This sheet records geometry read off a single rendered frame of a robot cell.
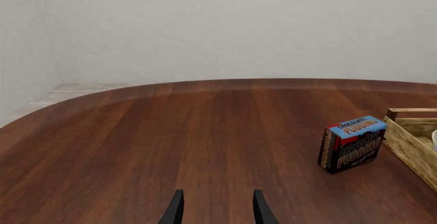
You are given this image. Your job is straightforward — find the wooden slat tray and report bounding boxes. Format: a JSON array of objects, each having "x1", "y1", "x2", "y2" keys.
[{"x1": 382, "y1": 107, "x2": 437, "y2": 193}]

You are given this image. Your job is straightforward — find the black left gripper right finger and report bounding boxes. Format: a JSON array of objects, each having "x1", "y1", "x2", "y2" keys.
[{"x1": 253, "y1": 189, "x2": 281, "y2": 224}]

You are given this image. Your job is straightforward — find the chocolate pudding box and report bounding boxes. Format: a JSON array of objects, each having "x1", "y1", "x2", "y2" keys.
[{"x1": 317, "y1": 115, "x2": 388, "y2": 175}]

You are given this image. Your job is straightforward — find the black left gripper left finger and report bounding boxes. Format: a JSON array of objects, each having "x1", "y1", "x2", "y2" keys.
[{"x1": 157, "y1": 189, "x2": 184, "y2": 224}]

